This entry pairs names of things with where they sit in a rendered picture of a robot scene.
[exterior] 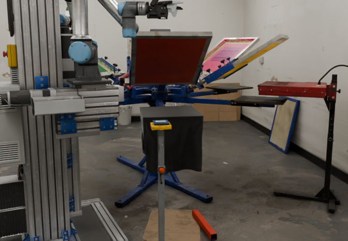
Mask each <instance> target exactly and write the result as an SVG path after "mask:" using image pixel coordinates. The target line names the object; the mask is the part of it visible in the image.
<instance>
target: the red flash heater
mask: <svg viewBox="0 0 348 241"><path fill-rule="evenodd" d="M330 90H331V84H330V85H327V83H321V84H318V83H316V82H285V81H265V82H263V83H262V84H260V85H258V91H259V92H258V94H259V95H271V96H293V97H314V98H325V95H326V96H329V98H330Z"/></svg>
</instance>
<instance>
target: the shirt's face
mask: <svg viewBox="0 0 348 241"><path fill-rule="evenodd" d="M140 108H141V111H142V114H143V117H181V116H202V114H200V113H199V112H198V111H197V110H196V109H195V108H193V107H192V106H159V107H140Z"/></svg>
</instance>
